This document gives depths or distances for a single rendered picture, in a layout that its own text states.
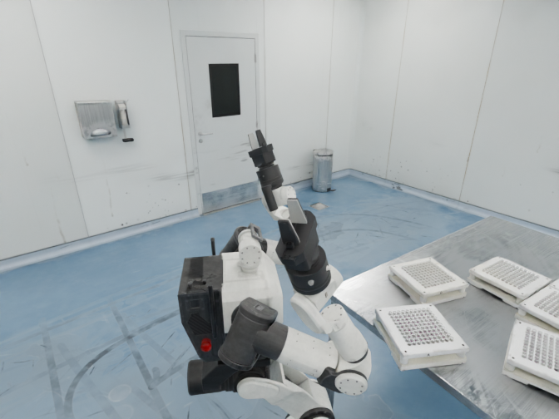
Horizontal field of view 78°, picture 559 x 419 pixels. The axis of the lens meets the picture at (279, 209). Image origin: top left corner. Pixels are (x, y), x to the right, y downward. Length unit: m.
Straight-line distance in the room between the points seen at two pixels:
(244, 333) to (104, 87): 3.34
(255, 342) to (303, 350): 0.12
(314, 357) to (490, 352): 0.82
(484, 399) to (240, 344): 0.83
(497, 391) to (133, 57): 3.79
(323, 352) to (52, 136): 3.40
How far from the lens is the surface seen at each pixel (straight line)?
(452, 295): 1.76
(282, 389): 1.35
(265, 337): 0.90
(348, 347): 0.89
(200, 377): 1.32
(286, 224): 0.59
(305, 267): 0.66
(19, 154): 3.92
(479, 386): 1.44
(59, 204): 4.07
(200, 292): 1.02
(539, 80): 4.77
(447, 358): 1.44
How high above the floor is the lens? 1.84
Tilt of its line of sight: 23 degrees down
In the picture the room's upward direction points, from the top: straight up
